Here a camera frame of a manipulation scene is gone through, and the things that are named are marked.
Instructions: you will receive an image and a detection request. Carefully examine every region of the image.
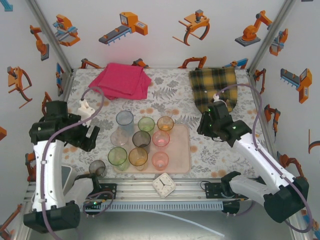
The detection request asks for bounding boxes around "short grey plastic glass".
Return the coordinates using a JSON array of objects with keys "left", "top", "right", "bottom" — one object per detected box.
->
[{"left": 89, "top": 159, "right": 107, "bottom": 178}]

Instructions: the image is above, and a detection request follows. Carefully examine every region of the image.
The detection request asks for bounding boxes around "blue plastic glass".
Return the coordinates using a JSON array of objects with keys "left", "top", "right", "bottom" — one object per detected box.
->
[{"left": 115, "top": 109, "right": 135, "bottom": 137}]

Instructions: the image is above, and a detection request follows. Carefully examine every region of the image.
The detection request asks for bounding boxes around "tall green plastic glass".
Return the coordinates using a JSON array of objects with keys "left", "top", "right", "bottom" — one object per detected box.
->
[{"left": 107, "top": 146, "right": 131, "bottom": 172}]

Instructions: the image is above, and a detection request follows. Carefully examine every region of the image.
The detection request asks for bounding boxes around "short amber plastic glass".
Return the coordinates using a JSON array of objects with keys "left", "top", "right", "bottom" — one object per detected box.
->
[{"left": 156, "top": 115, "right": 175, "bottom": 133}]

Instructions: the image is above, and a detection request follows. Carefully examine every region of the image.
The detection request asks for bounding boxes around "pink plastic glass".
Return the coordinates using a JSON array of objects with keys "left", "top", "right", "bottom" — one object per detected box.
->
[{"left": 151, "top": 130, "right": 172, "bottom": 152}]

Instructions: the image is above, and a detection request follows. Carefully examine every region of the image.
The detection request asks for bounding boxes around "tall grey plastic glass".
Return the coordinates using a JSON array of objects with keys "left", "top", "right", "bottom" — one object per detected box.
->
[{"left": 131, "top": 130, "right": 152, "bottom": 155}]

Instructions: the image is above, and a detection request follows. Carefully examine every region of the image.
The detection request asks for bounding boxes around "tall amber plastic glass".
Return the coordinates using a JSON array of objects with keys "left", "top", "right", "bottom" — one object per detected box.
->
[{"left": 128, "top": 146, "right": 150, "bottom": 172}]

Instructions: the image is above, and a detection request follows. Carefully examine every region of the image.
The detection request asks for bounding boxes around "short green plastic glass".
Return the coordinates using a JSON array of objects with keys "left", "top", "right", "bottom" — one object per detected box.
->
[{"left": 137, "top": 116, "right": 156, "bottom": 136}]

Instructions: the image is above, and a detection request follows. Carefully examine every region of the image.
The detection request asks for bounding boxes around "salmon orange plastic glass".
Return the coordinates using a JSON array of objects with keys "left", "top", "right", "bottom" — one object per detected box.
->
[{"left": 151, "top": 151, "right": 170, "bottom": 172}]

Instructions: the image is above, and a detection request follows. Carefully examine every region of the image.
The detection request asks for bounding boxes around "pink plastic tray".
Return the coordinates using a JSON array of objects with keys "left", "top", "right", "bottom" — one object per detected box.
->
[{"left": 112, "top": 123, "right": 191, "bottom": 175}]

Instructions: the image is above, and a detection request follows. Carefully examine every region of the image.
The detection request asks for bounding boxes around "yellow black plaid cloth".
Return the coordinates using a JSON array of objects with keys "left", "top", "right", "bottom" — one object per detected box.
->
[{"left": 188, "top": 66, "right": 238, "bottom": 115}]

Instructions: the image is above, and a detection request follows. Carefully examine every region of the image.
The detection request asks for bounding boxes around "floral patterned tablecloth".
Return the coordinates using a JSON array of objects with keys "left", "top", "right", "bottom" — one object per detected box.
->
[{"left": 56, "top": 67, "right": 278, "bottom": 180}]

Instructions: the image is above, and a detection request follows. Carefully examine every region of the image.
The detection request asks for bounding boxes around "folded magenta cloth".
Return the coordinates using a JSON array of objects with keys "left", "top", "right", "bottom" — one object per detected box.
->
[{"left": 88, "top": 62, "right": 153, "bottom": 101}]

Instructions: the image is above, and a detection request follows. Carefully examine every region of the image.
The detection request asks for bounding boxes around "circuit board with green light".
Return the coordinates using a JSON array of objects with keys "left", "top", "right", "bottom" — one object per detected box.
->
[{"left": 83, "top": 199, "right": 104, "bottom": 211}]

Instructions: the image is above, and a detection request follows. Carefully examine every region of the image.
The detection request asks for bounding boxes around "white square clock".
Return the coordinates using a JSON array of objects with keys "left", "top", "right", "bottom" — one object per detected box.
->
[{"left": 151, "top": 172, "right": 177, "bottom": 200}]

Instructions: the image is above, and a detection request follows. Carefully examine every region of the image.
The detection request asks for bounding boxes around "black connector box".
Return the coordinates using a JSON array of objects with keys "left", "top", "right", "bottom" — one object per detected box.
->
[{"left": 221, "top": 200, "right": 241, "bottom": 216}]

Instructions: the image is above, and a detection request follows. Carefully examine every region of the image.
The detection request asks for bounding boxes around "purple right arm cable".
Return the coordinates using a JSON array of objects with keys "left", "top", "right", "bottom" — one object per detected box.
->
[{"left": 215, "top": 83, "right": 313, "bottom": 234}]

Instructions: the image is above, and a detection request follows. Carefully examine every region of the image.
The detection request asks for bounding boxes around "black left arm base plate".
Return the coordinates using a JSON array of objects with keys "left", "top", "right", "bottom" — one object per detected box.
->
[{"left": 71, "top": 183, "right": 118, "bottom": 200}]

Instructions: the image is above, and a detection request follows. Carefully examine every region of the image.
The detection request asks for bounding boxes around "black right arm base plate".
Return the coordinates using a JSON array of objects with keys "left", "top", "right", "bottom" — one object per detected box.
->
[{"left": 204, "top": 182, "right": 251, "bottom": 201}]

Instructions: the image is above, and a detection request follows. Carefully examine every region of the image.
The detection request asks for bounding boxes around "aluminium table frame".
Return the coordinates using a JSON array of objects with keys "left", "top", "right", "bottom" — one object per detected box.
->
[{"left": 23, "top": 67, "right": 297, "bottom": 201}]

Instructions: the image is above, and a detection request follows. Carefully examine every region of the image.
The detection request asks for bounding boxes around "aluminium corner post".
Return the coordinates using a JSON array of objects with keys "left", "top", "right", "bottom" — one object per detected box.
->
[
  {"left": 248, "top": 0, "right": 298, "bottom": 73},
  {"left": 24, "top": 0, "right": 75, "bottom": 72}
]

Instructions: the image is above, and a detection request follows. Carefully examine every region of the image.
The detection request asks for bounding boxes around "white slotted cable duct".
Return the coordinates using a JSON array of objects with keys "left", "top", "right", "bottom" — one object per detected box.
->
[{"left": 79, "top": 201, "right": 224, "bottom": 212}]

